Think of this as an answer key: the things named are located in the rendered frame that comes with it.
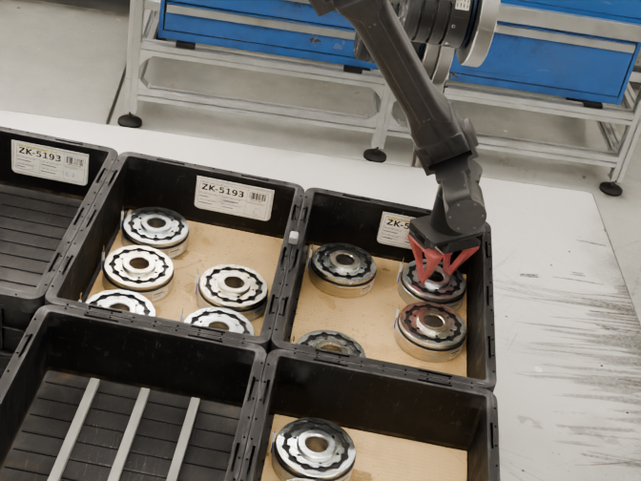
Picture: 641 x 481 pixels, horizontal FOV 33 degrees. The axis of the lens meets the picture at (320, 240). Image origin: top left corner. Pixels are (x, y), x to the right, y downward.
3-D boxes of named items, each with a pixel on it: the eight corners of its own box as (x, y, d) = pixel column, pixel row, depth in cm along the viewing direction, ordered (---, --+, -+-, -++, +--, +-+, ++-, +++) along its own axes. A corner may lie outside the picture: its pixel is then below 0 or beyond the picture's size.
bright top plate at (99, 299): (91, 287, 155) (91, 284, 155) (160, 298, 156) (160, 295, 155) (73, 333, 147) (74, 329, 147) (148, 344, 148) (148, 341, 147)
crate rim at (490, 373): (303, 197, 174) (306, 184, 173) (487, 233, 174) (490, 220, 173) (266, 359, 141) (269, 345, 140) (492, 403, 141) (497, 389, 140)
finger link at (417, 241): (459, 286, 168) (473, 238, 163) (423, 296, 165) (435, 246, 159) (434, 261, 173) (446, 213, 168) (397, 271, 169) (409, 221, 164)
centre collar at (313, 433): (298, 429, 138) (299, 426, 138) (336, 435, 138) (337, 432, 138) (295, 457, 134) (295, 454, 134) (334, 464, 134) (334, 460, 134)
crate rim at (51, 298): (120, 161, 174) (121, 149, 173) (303, 197, 174) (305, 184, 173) (40, 315, 141) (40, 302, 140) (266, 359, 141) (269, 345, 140)
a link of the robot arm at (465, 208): (466, 112, 155) (411, 134, 157) (475, 152, 145) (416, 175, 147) (495, 177, 161) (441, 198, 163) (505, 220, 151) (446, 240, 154)
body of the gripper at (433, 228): (484, 240, 165) (495, 199, 161) (430, 253, 160) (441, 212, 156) (459, 218, 169) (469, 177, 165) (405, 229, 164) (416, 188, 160)
